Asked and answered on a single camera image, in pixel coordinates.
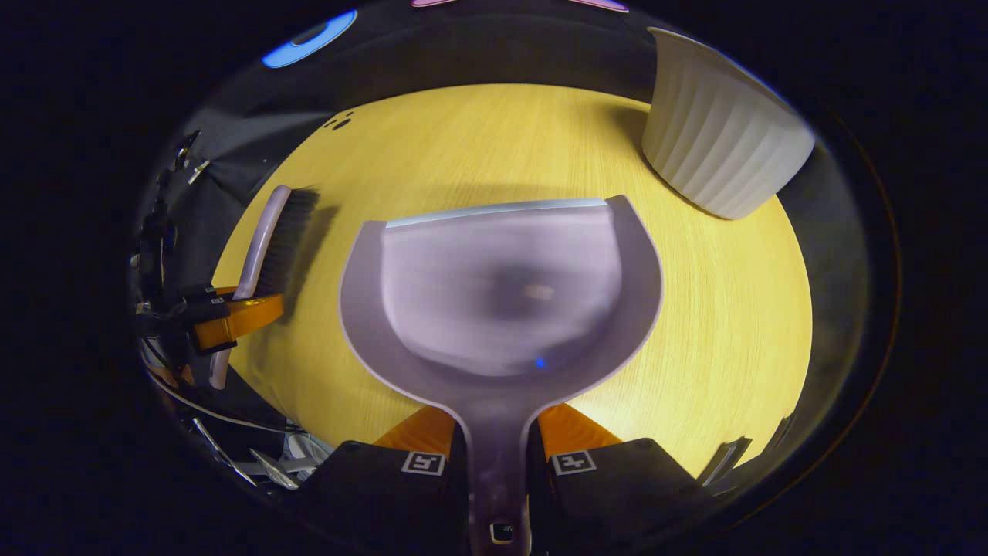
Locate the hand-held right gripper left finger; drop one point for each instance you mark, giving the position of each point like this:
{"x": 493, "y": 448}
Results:
{"x": 378, "y": 494}

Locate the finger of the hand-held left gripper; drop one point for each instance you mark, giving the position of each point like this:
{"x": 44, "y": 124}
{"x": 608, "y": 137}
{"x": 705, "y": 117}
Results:
{"x": 207, "y": 296}
{"x": 239, "y": 320}

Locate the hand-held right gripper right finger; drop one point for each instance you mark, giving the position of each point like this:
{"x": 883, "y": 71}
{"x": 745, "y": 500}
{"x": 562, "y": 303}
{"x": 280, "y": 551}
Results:
{"x": 617, "y": 494}

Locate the small pink broom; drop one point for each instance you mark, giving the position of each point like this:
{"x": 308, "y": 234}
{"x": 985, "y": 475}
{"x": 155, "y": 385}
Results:
{"x": 262, "y": 239}

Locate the pink dustpan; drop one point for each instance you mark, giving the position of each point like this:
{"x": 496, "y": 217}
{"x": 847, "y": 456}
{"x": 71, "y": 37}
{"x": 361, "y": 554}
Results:
{"x": 502, "y": 309}

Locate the white cloth clip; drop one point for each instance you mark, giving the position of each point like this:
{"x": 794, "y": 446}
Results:
{"x": 199, "y": 171}

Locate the grey metal bracket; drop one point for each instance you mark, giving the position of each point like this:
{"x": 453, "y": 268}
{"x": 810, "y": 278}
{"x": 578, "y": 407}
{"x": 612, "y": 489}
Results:
{"x": 725, "y": 461}

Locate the shiny metal frame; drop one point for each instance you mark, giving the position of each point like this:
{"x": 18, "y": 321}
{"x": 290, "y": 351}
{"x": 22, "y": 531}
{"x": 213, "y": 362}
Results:
{"x": 262, "y": 463}

